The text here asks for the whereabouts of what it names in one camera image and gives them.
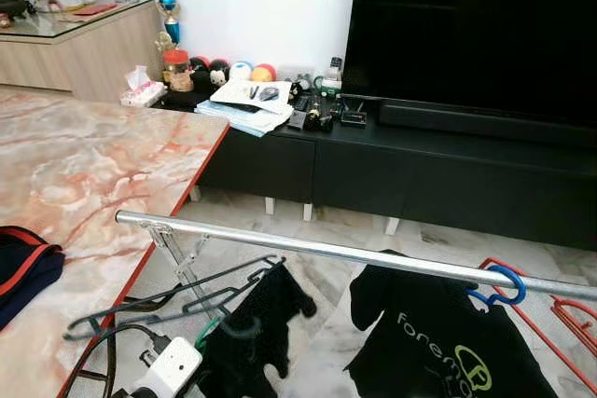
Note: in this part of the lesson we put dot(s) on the black logo t-shirt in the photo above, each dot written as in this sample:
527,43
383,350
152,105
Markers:
420,342
261,323

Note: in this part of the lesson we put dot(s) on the navy shirt red striped collar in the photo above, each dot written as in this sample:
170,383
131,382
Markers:
28,272

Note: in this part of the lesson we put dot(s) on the red plastic hanger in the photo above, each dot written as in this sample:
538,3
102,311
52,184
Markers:
560,303

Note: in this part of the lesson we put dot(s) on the blue plastic hanger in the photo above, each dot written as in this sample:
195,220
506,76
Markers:
520,284

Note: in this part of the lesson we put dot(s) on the black soundbar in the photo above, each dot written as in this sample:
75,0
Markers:
485,123

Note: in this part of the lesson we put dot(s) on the black low tv console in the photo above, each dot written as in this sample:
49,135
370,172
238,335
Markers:
420,179

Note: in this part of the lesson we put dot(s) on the black flat screen television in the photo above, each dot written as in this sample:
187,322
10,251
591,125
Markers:
476,25

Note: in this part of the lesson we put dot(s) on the small black box device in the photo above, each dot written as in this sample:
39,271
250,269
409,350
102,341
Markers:
353,116

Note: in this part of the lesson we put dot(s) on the black yellow gadget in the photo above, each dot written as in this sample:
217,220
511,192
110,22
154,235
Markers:
319,116

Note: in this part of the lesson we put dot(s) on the silver metal clothes rack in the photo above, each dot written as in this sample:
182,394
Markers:
280,243

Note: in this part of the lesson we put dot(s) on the grey computer mouse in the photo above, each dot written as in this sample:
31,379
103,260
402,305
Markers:
269,93

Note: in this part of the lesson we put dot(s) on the orange yellow round plush toy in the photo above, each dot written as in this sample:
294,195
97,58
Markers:
265,73

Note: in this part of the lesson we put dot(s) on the white paper stack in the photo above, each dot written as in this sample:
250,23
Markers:
242,109

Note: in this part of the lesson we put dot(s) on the white blue round plush toy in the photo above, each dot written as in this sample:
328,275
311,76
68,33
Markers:
241,70

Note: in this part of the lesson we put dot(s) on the black round plush toy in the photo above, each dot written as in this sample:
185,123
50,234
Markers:
218,70

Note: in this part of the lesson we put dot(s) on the red round plush toy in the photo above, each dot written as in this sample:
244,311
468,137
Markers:
200,62

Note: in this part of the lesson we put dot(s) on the red lid snack jar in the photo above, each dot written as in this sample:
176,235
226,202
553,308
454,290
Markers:
177,72

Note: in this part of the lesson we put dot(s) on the pink tissue box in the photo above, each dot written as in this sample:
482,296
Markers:
145,95

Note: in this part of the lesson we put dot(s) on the gold blue trophy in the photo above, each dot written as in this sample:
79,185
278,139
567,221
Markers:
168,2

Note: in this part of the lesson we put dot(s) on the marble pattern folding table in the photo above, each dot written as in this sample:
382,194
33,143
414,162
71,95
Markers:
84,174

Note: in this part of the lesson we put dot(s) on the light wooden sideboard cabinet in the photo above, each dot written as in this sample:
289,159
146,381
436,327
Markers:
84,58

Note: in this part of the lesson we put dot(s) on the red paper packet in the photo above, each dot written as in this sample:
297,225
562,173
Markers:
96,8

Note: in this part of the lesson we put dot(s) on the dark teapot set red cups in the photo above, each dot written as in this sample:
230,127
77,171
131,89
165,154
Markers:
11,6

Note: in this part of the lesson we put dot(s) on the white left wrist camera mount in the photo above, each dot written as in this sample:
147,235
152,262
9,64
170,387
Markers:
168,370

